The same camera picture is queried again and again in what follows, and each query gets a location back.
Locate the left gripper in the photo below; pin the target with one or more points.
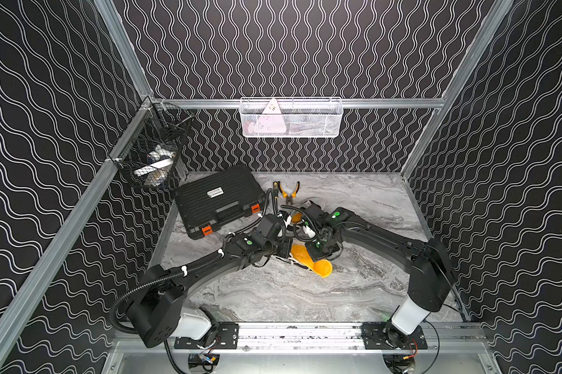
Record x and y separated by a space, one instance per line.
285 248

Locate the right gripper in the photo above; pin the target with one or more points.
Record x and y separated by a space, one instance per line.
316 255

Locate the black canvas sneaker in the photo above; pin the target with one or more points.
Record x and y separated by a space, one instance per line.
295 262
297 215

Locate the orange insole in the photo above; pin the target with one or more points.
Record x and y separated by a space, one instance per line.
322 267

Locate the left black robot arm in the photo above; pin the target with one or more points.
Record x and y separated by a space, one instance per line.
152 309

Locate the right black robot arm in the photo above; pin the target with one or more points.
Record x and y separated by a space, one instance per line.
430 273

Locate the black plastic tool case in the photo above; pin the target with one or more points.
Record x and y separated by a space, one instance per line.
208 204

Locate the pink triangle card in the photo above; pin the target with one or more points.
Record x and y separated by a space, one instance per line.
272 108

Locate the white items in black basket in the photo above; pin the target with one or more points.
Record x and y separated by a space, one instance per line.
160 162

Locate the orange handled pliers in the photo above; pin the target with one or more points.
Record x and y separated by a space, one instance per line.
288 196

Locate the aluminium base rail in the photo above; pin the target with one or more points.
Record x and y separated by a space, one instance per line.
287 337

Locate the white wire wall basket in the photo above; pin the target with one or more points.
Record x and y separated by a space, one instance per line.
308 117

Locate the black wire wall basket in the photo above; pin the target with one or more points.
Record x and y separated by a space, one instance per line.
166 125

